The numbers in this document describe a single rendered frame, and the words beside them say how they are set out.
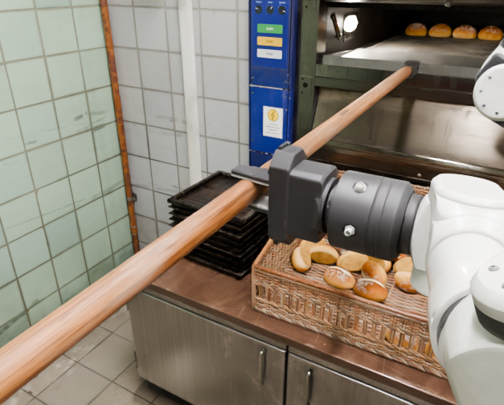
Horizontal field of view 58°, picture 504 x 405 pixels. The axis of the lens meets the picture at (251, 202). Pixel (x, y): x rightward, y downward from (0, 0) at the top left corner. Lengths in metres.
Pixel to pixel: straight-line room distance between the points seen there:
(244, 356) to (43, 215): 0.97
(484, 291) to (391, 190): 0.26
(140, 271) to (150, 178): 1.67
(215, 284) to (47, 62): 1.00
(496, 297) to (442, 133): 1.23
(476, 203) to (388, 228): 0.09
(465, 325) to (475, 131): 1.20
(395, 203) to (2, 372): 0.36
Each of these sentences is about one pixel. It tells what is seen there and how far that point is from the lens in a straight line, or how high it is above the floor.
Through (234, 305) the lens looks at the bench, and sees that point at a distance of 1.33.
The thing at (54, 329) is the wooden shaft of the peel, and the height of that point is 1.21.
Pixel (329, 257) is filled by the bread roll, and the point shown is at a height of 0.63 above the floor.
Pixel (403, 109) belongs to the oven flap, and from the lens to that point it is 1.47.
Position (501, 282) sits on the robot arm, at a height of 1.31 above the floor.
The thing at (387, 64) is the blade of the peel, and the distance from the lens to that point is 1.44.
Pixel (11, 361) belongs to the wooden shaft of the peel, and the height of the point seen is 1.21.
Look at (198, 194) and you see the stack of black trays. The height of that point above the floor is 0.78.
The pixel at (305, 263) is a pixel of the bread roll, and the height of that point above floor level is 0.63.
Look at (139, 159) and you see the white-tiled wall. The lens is 2.07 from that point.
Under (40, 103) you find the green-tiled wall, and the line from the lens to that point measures 1.82.
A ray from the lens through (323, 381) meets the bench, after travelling 1.29.
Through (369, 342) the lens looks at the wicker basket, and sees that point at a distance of 1.22.
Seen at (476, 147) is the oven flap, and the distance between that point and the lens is 1.44.
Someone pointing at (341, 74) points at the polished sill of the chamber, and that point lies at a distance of 1.48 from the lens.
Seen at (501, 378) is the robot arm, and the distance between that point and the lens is 0.25.
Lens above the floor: 1.43
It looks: 27 degrees down
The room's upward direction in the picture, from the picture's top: straight up
